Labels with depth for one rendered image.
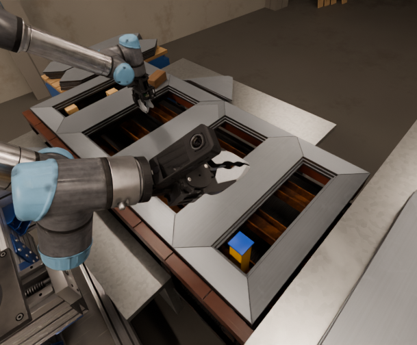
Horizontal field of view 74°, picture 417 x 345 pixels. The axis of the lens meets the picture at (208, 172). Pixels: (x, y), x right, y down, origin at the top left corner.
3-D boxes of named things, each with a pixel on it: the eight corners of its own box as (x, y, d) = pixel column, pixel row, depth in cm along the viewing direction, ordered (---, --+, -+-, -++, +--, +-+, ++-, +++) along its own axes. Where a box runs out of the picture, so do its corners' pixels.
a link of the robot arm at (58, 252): (84, 217, 53) (86, 174, 46) (96, 267, 46) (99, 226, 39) (36, 224, 49) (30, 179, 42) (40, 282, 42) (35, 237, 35)
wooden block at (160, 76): (158, 77, 167) (157, 69, 164) (167, 79, 165) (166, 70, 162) (147, 87, 160) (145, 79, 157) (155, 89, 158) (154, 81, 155)
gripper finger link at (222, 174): (235, 176, 56) (196, 181, 51) (252, 163, 51) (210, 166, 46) (240, 190, 55) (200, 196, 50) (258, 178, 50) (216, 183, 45)
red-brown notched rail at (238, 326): (34, 118, 160) (28, 109, 156) (257, 341, 80) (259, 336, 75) (27, 121, 158) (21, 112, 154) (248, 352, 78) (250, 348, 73)
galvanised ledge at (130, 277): (35, 133, 169) (32, 130, 167) (172, 280, 104) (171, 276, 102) (1, 150, 160) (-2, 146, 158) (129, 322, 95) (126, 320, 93)
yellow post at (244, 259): (238, 259, 105) (239, 235, 91) (248, 268, 103) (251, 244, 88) (229, 269, 103) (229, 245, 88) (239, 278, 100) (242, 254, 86)
